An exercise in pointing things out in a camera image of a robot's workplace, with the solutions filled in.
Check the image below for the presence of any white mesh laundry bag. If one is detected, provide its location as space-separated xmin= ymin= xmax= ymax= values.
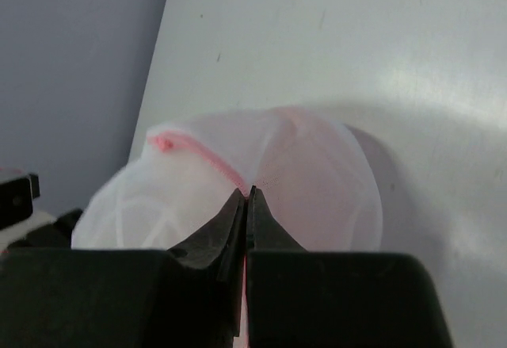
xmin=70 ymin=104 xmax=383 ymax=348

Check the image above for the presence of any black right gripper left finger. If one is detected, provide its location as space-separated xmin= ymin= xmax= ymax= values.
xmin=1 ymin=191 xmax=246 ymax=347

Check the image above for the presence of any pink bra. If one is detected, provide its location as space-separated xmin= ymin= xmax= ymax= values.
xmin=255 ymin=107 xmax=383 ymax=251

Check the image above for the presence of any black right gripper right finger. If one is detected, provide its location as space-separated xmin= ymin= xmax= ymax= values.
xmin=246 ymin=188 xmax=452 ymax=347

